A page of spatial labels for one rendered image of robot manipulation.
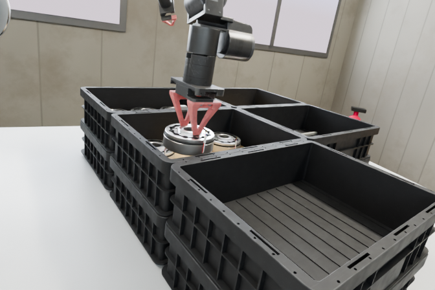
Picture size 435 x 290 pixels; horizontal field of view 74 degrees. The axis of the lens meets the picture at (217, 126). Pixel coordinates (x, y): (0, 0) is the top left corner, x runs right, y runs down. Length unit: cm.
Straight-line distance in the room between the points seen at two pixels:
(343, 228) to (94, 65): 209
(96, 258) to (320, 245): 42
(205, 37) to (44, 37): 191
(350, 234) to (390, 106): 281
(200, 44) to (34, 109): 203
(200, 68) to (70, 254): 44
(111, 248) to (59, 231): 13
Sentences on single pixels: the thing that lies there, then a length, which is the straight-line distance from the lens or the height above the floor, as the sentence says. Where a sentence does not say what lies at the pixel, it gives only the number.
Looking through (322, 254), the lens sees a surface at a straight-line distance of 55.
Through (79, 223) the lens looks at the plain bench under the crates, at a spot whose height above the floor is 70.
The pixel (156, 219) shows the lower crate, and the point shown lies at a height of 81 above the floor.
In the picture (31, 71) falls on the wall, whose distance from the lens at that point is 241.
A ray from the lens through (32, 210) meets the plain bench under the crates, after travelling 83.
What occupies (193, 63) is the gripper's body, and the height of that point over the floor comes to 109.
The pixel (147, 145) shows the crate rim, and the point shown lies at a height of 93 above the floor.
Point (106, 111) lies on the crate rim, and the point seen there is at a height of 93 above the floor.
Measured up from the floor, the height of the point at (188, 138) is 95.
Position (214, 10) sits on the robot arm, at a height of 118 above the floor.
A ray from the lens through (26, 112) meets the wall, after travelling 248.
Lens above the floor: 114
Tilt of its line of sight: 17 degrees down
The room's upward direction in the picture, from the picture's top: 8 degrees clockwise
